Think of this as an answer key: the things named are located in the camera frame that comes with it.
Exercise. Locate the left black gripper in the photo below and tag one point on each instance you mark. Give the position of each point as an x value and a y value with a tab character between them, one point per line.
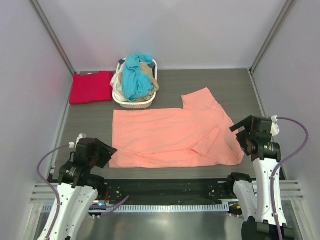
106	151

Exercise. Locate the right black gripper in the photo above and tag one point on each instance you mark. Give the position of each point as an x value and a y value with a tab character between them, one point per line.
245	123

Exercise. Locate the salmon pink t-shirt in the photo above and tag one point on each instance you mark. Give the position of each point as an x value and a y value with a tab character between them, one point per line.
196	135

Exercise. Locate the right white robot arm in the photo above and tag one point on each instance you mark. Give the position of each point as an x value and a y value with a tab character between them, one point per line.
261	205

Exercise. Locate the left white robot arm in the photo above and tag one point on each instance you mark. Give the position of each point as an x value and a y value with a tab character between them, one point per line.
77	187

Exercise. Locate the white perforated laundry basket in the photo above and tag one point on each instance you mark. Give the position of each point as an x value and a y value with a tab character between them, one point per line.
133	105

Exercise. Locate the folded red t-shirt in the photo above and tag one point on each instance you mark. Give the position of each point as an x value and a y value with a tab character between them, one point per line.
91	88

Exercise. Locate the white t-shirt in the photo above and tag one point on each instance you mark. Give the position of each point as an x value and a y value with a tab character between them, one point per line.
117	85

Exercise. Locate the turquoise blue t-shirt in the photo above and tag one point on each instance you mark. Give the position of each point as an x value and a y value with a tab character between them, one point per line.
135	83

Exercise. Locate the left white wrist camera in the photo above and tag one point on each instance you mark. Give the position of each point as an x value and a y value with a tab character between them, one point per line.
73	145

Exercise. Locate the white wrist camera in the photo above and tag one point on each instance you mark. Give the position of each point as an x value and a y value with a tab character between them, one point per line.
73	145
275	129

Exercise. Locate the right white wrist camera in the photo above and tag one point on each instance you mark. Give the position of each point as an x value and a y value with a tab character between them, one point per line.
275	129

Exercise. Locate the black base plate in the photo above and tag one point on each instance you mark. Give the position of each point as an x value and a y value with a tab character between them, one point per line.
142	189

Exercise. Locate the aluminium frame rail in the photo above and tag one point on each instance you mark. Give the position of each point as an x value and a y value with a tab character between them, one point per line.
289	190

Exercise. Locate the white slotted cable duct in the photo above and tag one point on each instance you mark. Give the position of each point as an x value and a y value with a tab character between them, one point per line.
224	207

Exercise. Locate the right aluminium corner post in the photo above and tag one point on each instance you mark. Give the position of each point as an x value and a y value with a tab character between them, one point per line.
283	14

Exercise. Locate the aluminium corner post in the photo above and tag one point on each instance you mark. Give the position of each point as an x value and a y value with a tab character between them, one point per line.
283	14
51	33

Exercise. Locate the left aluminium corner post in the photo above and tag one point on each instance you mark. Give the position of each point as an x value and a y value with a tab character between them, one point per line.
51	33

